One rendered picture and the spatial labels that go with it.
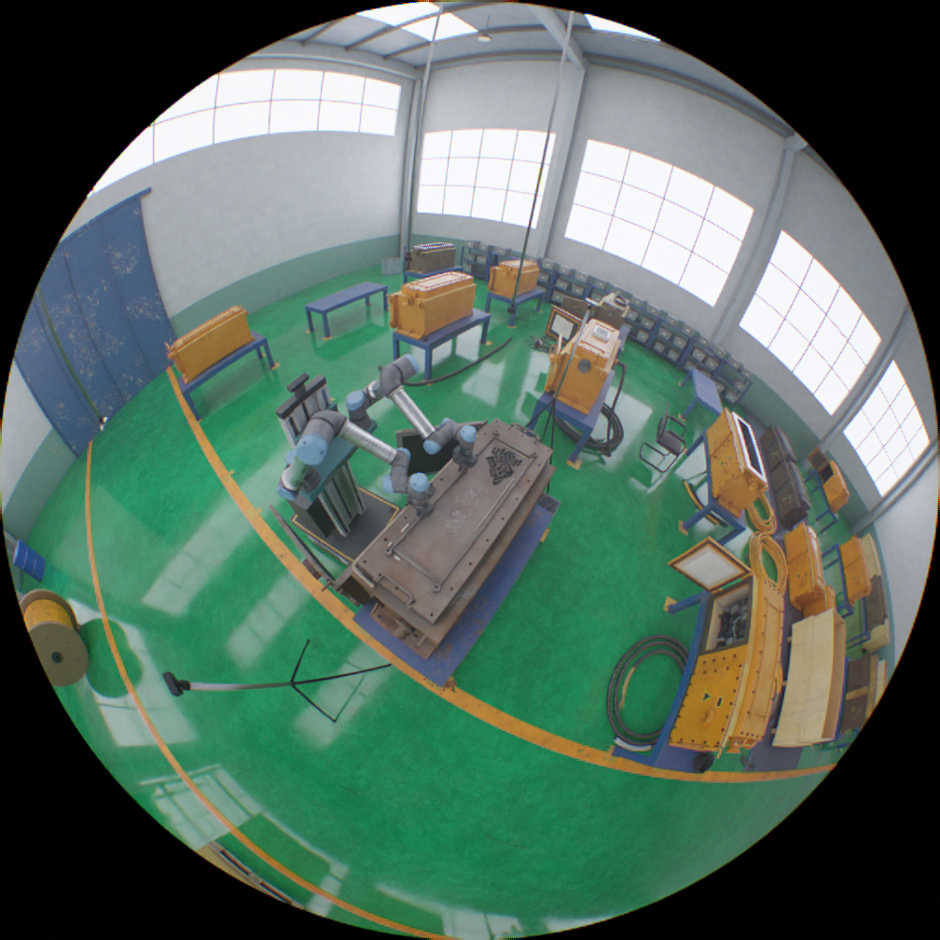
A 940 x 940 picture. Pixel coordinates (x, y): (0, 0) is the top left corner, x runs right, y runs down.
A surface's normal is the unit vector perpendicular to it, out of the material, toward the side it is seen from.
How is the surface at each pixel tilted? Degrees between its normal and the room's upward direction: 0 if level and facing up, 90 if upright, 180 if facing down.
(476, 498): 0
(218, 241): 90
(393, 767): 0
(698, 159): 90
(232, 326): 90
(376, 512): 0
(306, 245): 90
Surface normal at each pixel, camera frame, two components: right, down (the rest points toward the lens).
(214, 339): 0.82, 0.51
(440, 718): 0.12, -0.60
